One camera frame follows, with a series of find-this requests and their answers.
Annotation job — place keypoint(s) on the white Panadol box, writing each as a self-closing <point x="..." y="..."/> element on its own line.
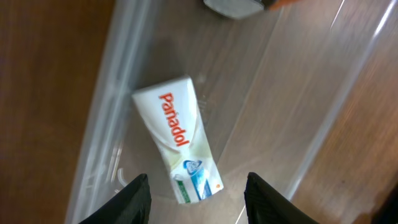
<point x="171" y="113"/>

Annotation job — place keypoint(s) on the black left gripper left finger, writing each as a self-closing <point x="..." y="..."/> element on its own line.
<point x="130" y="206"/>

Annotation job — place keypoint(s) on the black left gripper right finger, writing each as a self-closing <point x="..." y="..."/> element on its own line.
<point x="265" y="205"/>

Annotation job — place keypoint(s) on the clear plastic container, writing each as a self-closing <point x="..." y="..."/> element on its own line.
<point x="269" y="87"/>

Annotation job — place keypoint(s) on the orange bottle white cap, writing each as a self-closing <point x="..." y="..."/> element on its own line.
<point x="239" y="9"/>

